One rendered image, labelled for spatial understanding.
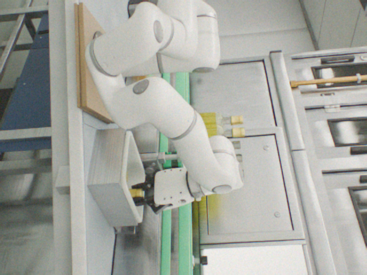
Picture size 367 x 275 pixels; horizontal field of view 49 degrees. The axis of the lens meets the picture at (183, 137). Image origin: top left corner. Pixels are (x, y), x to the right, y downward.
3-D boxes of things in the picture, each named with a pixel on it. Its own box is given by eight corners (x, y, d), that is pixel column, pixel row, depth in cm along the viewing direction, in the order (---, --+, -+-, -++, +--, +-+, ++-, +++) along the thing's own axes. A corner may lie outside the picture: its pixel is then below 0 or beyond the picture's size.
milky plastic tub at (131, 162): (111, 228, 112) (142, 226, 111) (88, 185, 94) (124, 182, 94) (117, 175, 123) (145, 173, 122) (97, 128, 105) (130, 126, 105)
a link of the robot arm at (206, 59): (157, 71, 100) (221, 66, 99) (153, 20, 102) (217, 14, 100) (163, 80, 110) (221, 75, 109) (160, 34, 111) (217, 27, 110)
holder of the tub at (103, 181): (114, 235, 116) (141, 234, 115) (86, 184, 95) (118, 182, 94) (120, 185, 127) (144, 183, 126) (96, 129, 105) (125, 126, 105)
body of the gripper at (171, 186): (201, 206, 105) (161, 213, 108) (199, 172, 111) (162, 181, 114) (191, 193, 99) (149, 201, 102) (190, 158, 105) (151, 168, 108)
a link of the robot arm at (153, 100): (198, 73, 90) (147, 94, 98) (139, 5, 77) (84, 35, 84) (192, 132, 81) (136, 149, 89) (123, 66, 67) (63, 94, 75)
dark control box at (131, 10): (131, 26, 163) (151, 24, 163) (127, 9, 157) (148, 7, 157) (132, 14, 169) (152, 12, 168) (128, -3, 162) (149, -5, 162)
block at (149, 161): (140, 180, 127) (162, 179, 126) (135, 162, 120) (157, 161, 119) (141, 171, 129) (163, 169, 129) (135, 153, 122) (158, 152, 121)
